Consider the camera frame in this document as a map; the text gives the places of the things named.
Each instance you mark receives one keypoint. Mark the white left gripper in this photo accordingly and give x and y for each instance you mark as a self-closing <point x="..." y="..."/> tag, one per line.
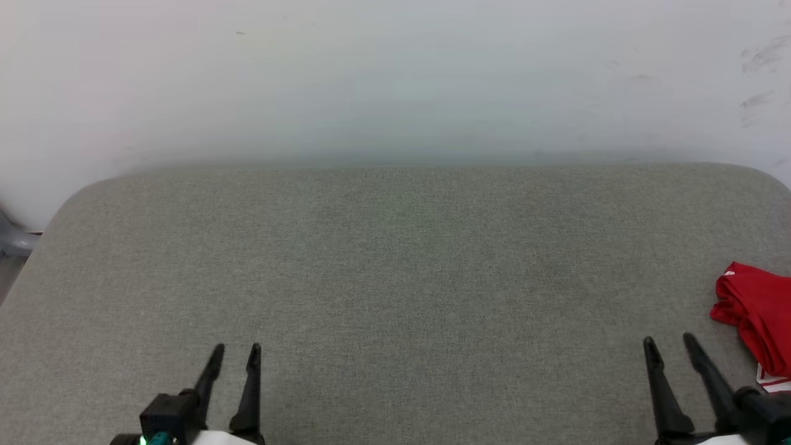
<point x="222" y="439"/>

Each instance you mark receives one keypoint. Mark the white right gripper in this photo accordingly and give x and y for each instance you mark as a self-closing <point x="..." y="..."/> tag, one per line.
<point x="698" y="440"/>

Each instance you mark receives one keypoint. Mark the red and white garment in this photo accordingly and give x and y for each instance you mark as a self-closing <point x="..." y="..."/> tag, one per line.
<point x="760" y="309"/>

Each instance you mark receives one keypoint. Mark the grey fabric sofa cushion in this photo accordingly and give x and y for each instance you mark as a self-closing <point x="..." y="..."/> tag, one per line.
<point x="395" y="278"/>

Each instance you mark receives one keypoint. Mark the grey furniture piece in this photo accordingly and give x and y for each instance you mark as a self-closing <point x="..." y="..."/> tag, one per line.
<point x="15" y="242"/>

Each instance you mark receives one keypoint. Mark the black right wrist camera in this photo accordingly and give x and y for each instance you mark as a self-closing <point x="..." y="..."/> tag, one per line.
<point x="766" y="417"/>

